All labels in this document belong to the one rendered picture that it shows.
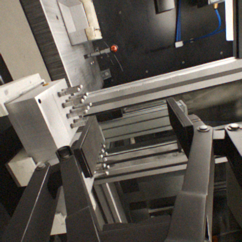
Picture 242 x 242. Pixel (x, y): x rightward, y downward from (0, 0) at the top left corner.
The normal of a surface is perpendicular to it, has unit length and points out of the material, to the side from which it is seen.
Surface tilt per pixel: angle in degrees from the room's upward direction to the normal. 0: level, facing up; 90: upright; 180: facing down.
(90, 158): 0
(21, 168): 90
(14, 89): 0
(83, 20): 90
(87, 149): 0
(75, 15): 90
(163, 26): 90
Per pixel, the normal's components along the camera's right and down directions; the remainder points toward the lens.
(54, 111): 0.97, -0.22
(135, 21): -0.04, 0.40
